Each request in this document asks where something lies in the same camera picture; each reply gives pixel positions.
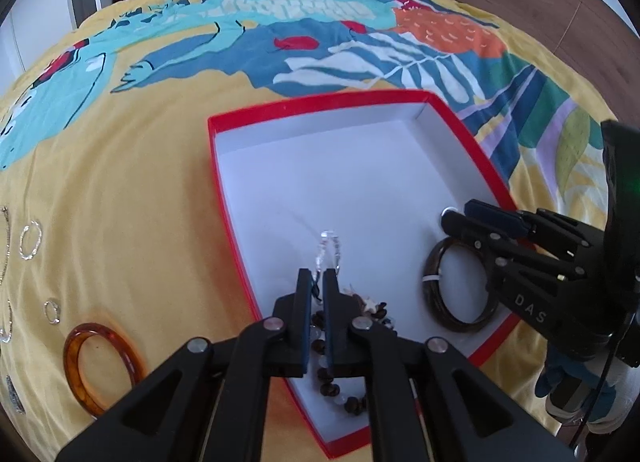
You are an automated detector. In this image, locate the red jewelry box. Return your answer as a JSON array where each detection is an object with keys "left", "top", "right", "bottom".
[{"left": 207, "top": 90, "right": 538, "bottom": 459}]

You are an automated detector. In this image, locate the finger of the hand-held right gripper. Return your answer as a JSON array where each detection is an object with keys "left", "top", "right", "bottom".
[
  {"left": 440, "top": 207, "right": 586, "bottom": 293},
  {"left": 464, "top": 198, "right": 593, "bottom": 263}
]

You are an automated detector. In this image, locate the white door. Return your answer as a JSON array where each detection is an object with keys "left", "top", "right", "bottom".
[{"left": 0, "top": 0, "right": 101, "bottom": 78}]

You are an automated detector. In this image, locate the silver chain necklace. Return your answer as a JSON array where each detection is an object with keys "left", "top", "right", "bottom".
[{"left": 0, "top": 207, "right": 12, "bottom": 288}]

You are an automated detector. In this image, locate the dark brown bangle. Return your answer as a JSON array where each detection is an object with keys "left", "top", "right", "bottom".
[{"left": 422, "top": 236, "right": 503, "bottom": 333}]

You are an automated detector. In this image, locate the clear crystal bracelet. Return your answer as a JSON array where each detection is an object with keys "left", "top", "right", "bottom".
[{"left": 312, "top": 229, "right": 346, "bottom": 275}]

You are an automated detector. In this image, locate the silver bracelet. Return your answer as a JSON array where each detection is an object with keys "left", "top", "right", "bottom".
[{"left": 0, "top": 299, "right": 15, "bottom": 343}]

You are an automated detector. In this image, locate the black cable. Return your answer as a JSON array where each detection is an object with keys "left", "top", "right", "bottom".
[{"left": 569, "top": 319, "right": 632, "bottom": 449}]

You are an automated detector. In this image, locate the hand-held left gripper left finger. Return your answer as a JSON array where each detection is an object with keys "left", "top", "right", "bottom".
[{"left": 55, "top": 268, "right": 313, "bottom": 462}]

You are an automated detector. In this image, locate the person's right hand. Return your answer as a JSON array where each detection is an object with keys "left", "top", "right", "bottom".
[{"left": 534, "top": 344, "right": 631, "bottom": 435}]

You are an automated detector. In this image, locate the yellow printed blanket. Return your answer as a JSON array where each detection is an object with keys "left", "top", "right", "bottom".
[{"left": 0, "top": 0, "right": 621, "bottom": 462}]

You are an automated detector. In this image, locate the silver hoop earring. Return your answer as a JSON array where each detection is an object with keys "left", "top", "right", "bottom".
[{"left": 19, "top": 222, "right": 43, "bottom": 260}]

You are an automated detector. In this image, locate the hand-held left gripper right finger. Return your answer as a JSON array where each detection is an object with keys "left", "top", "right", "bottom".
[{"left": 322, "top": 268, "right": 576, "bottom": 462}]

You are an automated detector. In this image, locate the amber bangle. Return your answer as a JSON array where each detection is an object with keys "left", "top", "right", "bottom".
[{"left": 62, "top": 323, "right": 148, "bottom": 418}]

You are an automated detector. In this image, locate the brown bead bracelet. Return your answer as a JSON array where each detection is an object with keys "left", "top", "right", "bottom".
[{"left": 310, "top": 287, "right": 401, "bottom": 418}]

